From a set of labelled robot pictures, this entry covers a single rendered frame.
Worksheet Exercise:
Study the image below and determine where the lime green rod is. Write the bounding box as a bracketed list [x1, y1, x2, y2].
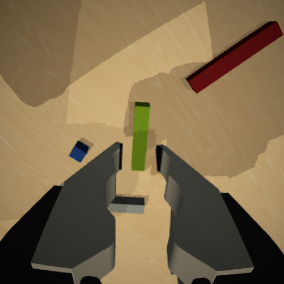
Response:
[131, 102, 150, 171]

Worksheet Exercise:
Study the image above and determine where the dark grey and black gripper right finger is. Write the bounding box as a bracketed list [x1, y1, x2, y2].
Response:
[156, 144, 284, 284]

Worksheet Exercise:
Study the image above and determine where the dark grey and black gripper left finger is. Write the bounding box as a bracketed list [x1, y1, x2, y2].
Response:
[0, 142, 123, 284]

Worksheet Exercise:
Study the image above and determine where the dark red rod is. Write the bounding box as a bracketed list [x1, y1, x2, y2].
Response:
[185, 21, 283, 94]

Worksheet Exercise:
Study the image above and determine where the grey rectangular block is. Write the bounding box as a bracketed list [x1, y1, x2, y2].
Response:
[109, 196, 145, 214]

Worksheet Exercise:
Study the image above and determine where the small dark blue cube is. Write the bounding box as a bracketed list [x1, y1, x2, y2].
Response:
[69, 140, 89, 163]

